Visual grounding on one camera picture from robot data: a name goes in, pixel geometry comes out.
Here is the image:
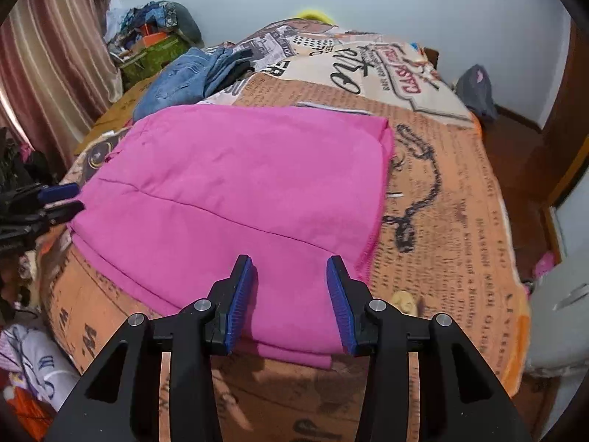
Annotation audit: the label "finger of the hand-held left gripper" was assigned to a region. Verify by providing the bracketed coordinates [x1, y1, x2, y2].
[0, 201, 86, 234]
[0, 183, 82, 205]

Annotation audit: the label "newspaper print orange blanket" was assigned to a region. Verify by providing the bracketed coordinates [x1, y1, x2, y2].
[38, 18, 531, 442]

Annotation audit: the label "striped brown curtain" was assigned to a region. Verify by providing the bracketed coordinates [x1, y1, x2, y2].
[0, 0, 124, 157]

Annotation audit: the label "pink pants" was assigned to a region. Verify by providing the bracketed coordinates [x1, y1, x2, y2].
[68, 104, 395, 370]

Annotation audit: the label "wooden door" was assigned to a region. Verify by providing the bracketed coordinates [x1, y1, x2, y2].
[525, 16, 589, 208]

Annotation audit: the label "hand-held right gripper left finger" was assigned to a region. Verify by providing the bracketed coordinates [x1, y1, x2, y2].
[44, 254, 254, 442]

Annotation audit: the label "yellow pillow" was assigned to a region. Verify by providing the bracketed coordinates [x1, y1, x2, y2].
[297, 8, 336, 25]

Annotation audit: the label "grey backpack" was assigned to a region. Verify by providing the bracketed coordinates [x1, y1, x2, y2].
[453, 64, 498, 123]

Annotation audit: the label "pile of clothes and bags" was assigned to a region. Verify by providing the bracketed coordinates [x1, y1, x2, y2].
[105, 0, 204, 84]

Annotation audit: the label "blue denim jeans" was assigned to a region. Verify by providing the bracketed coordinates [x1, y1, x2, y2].
[133, 47, 254, 121]

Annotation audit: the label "dark cloth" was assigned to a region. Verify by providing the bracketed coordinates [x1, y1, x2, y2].
[0, 126, 58, 189]

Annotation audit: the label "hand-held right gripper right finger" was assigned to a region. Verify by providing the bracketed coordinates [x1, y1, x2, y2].
[326, 255, 535, 442]

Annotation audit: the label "white printed cloth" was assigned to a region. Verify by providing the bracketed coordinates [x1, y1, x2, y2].
[0, 323, 81, 413]

